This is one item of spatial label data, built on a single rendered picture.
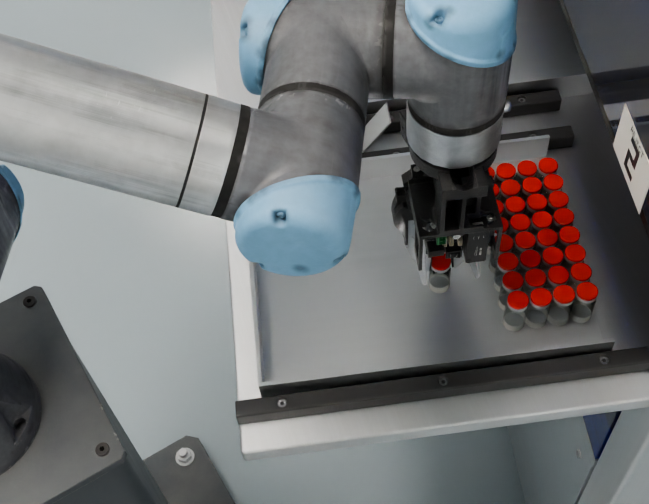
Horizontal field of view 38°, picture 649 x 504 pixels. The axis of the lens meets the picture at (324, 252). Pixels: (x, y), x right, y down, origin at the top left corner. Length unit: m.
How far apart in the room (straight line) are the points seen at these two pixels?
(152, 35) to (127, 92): 2.02
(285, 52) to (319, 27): 0.03
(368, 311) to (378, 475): 0.90
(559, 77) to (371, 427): 0.47
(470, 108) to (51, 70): 0.29
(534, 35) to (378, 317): 0.45
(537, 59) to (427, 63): 0.54
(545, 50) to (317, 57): 0.60
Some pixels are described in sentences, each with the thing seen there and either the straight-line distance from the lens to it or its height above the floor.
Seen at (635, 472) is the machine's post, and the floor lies 0.72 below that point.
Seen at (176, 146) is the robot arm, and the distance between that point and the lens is 0.57.
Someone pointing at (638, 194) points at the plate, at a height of 1.01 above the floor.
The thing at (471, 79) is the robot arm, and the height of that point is 1.24.
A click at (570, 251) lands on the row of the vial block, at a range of 0.96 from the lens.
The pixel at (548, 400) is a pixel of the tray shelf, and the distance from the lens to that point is 0.93.
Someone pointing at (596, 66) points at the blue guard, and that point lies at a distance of 1.00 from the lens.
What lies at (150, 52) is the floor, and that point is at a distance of 2.55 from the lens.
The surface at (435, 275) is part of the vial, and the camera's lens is 0.95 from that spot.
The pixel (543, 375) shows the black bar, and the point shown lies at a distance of 0.92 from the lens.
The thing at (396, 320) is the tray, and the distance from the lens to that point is 0.96.
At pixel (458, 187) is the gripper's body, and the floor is 1.13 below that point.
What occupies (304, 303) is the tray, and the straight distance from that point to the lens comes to 0.97.
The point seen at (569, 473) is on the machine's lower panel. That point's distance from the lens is 1.36.
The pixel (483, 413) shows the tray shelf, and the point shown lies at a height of 0.88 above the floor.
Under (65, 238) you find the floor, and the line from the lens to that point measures 2.22.
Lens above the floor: 1.71
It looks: 56 degrees down
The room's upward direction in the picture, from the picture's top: 7 degrees counter-clockwise
